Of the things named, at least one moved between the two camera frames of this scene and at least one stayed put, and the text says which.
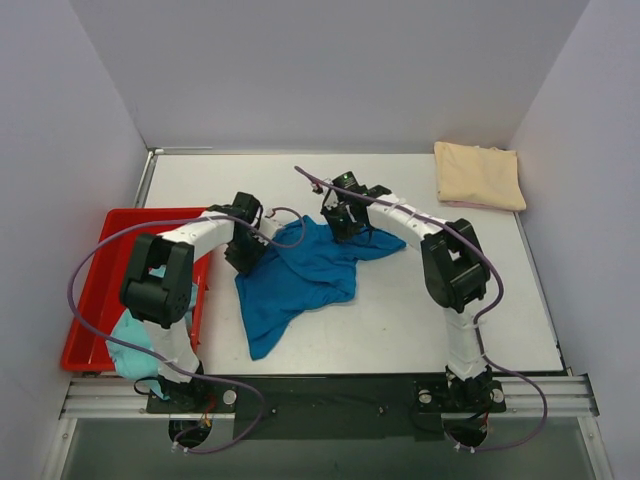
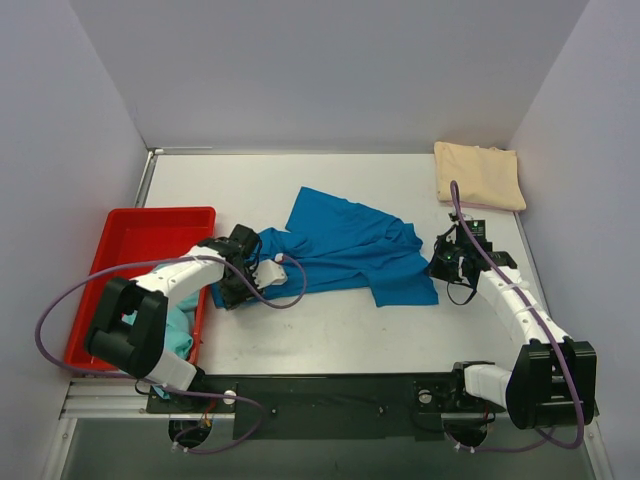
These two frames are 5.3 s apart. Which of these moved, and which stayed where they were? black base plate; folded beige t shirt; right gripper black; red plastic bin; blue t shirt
Moved: blue t shirt; right gripper black
Stayed: folded beige t shirt; red plastic bin; black base plate
